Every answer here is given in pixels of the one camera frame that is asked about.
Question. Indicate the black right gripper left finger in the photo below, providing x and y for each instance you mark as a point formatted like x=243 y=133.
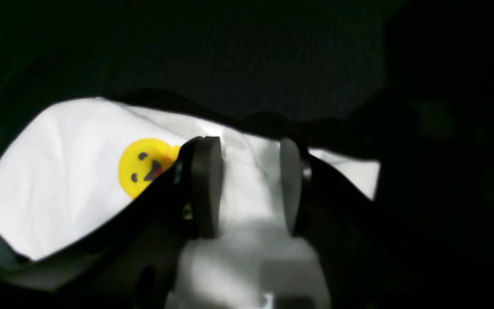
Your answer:
x=130 y=262

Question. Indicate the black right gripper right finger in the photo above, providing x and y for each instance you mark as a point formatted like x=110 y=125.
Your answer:
x=337 y=223

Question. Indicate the white printed t-shirt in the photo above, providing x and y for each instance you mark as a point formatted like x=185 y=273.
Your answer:
x=63 y=176

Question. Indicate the black table cloth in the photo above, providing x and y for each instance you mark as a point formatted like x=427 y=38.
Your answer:
x=407 y=82

